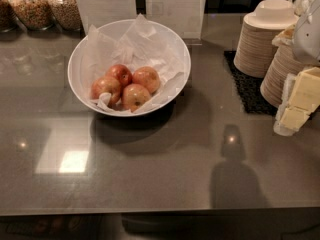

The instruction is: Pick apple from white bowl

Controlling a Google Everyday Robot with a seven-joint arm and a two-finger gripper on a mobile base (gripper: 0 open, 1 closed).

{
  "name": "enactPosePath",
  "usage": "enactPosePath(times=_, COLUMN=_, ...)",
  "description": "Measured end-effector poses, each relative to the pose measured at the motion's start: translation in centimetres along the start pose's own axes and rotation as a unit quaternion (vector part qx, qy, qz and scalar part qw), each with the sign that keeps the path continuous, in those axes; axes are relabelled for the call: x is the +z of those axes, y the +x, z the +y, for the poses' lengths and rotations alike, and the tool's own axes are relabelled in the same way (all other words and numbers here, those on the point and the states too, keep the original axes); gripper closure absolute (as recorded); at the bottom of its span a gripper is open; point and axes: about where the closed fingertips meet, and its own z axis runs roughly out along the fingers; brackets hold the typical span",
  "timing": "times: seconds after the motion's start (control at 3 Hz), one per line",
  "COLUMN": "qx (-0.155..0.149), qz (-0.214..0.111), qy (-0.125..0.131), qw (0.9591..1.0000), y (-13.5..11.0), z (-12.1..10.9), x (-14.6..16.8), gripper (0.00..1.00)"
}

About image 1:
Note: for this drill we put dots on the right cereal glass jar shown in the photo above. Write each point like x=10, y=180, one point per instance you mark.
x=66, y=13

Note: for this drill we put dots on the white bowl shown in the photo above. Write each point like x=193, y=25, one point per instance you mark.
x=78, y=70

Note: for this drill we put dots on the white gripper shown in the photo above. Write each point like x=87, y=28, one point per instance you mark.
x=308, y=39

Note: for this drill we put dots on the front stack paper bowls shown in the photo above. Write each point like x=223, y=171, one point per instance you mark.
x=282, y=64

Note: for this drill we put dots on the white crumpled paper liner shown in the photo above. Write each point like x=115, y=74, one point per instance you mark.
x=140, y=47

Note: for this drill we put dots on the back stack paper bowls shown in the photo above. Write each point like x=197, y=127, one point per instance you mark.
x=255, y=50

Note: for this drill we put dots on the left cereal glass jar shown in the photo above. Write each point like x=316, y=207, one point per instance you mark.
x=7, y=20

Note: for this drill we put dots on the stack paper bowls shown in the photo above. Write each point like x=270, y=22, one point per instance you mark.
x=282, y=64
x=255, y=50

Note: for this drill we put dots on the cereal glass jar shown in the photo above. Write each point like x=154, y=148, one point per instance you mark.
x=7, y=20
x=34, y=14
x=66, y=13

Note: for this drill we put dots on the middle cereal glass jar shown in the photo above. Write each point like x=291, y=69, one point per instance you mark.
x=34, y=14

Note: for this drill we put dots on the black mesh mat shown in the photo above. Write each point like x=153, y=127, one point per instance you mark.
x=248, y=89

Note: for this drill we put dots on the left clear sign holder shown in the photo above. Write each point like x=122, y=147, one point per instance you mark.
x=101, y=12

